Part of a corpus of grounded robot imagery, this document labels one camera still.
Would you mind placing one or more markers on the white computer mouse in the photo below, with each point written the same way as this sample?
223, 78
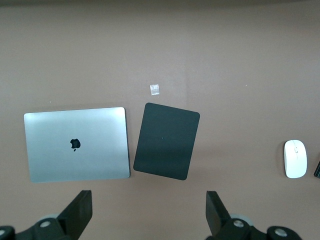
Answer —
295, 162

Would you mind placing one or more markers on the silver closed laptop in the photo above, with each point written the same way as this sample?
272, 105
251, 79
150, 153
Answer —
75, 155

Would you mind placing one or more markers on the small clear tape piece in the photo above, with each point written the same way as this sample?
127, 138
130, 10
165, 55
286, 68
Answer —
154, 89

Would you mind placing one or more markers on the small black square box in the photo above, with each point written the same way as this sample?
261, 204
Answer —
317, 172

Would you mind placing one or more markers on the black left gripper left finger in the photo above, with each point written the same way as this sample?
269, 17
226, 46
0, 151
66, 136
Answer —
83, 210

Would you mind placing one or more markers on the black mouse pad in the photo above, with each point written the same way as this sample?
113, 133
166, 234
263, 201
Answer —
165, 145

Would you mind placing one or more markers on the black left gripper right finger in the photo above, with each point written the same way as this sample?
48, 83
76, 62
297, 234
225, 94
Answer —
215, 212

